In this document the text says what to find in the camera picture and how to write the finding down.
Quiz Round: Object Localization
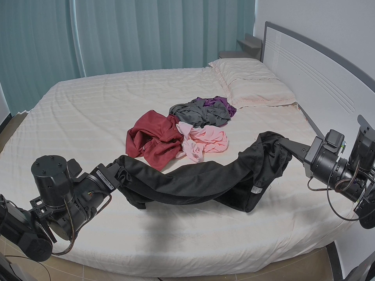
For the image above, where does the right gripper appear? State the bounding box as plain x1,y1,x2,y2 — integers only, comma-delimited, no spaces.
303,136,345,187

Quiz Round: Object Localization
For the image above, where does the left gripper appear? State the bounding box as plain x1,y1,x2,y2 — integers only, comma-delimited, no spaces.
83,163,123,199

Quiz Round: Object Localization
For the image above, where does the black T-shirt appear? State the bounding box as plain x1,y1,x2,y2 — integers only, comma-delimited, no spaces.
113,131,293,213

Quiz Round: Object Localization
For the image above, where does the dark red shirt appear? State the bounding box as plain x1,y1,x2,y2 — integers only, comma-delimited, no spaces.
126,109,183,171

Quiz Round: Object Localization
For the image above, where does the bed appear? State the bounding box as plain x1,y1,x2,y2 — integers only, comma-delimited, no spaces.
0,22,375,270

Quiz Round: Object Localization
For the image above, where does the cream pillow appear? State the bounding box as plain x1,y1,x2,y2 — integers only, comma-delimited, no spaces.
208,58,298,109

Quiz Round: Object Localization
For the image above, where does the pink garment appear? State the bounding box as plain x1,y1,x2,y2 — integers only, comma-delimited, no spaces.
176,121,229,162

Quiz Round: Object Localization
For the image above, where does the grey garment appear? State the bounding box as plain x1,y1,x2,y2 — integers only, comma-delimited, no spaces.
169,98,232,128

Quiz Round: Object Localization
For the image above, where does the purple garment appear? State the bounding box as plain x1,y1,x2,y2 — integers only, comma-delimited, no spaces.
192,96,237,118

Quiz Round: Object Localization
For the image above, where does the grey bedside table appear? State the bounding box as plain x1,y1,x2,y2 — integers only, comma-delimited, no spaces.
219,33,263,61

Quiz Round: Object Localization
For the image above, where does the blue-green curtain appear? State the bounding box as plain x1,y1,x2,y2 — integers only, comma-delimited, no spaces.
0,0,85,115
72,0,256,78

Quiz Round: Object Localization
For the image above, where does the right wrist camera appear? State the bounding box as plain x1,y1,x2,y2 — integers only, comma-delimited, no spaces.
323,129,346,149

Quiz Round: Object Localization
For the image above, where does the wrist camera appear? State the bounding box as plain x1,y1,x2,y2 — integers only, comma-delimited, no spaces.
323,129,346,149
67,158,84,177

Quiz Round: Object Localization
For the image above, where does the black cable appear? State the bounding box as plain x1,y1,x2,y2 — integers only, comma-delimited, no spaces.
308,177,361,222
52,193,113,256

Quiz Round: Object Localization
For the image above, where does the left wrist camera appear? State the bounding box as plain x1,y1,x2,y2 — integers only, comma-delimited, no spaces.
67,158,84,177

